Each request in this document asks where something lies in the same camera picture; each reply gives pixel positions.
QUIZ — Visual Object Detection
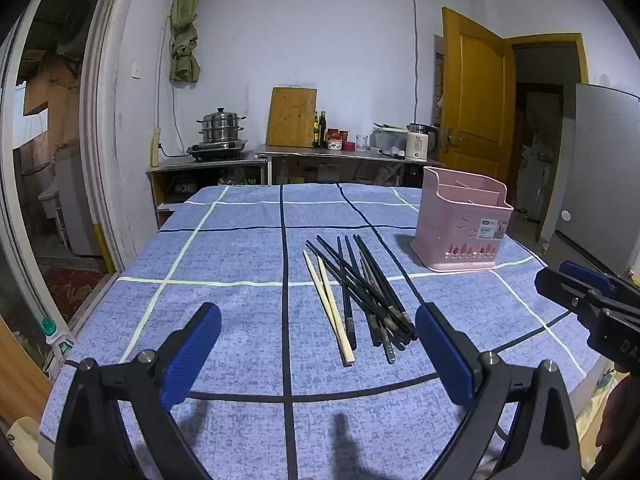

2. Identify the wall calendar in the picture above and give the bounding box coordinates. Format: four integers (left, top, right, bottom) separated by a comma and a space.
432, 35, 446, 128

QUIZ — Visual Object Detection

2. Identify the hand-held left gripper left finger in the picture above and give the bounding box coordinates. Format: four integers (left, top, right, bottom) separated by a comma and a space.
54, 302, 223, 480

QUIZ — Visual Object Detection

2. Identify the black cooktop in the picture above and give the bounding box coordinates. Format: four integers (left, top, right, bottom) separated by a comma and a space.
186, 139, 249, 162

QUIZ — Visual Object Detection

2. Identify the white electric kettle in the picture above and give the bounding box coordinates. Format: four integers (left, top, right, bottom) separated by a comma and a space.
405, 124, 438, 162

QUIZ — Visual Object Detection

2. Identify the green hanging cloth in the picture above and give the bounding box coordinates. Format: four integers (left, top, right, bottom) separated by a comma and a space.
169, 0, 202, 83

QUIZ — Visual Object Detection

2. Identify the pile of black chopsticks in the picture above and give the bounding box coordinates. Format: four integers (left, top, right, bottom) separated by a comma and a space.
305, 233, 418, 365

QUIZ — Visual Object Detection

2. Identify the steel steamer pot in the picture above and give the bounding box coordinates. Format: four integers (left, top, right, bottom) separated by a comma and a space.
196, 107, 248, 143

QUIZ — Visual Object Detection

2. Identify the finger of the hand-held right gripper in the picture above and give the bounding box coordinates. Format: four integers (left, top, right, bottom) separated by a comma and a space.
535, 268, 617, 329
560, 261, 640, 311

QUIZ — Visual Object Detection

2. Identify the person's right hand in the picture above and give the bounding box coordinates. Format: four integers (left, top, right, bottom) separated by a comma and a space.
597, 372, 640, 466

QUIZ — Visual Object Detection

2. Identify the grey refrigerator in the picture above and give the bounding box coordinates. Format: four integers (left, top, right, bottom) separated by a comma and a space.
537, 82, 640, 281

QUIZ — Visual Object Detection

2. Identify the long steel counter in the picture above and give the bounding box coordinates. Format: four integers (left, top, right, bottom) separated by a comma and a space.
255, 144, 445, 188

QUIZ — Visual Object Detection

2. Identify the red patterned rug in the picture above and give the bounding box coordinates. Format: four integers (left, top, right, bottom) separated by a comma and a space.
42, 267, 108, 326

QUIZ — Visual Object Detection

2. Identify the yellow door frame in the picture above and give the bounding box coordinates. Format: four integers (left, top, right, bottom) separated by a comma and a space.
502, 34, 590, 86

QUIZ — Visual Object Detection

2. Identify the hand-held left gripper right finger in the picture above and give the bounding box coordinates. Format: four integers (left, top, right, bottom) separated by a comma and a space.
415, 302, 583, 480

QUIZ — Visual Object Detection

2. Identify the yellow wooden door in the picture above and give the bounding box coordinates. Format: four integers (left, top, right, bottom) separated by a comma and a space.
440, 7, 516, 193

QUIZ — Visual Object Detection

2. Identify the blue checked tablecloth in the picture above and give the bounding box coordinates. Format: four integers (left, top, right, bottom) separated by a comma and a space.
37, 183, 606, 480

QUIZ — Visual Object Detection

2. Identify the low steel counter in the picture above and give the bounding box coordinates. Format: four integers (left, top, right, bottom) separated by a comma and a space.
146, 152, 271, 228

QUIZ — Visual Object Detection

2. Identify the wooden cutting board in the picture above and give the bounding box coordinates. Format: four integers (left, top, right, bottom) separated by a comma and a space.
265, 86, 318, 148

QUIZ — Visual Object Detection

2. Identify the air conditioner cable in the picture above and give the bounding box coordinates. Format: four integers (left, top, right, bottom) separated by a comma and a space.
413, 0, 421, 126

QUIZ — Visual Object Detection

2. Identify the pink plastic utensil basket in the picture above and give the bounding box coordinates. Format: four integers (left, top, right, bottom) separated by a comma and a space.
411, 166, 515, 273

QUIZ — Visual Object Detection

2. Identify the white bottle green cap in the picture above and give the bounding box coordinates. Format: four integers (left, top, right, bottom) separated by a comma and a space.
42, 317, 76, 361

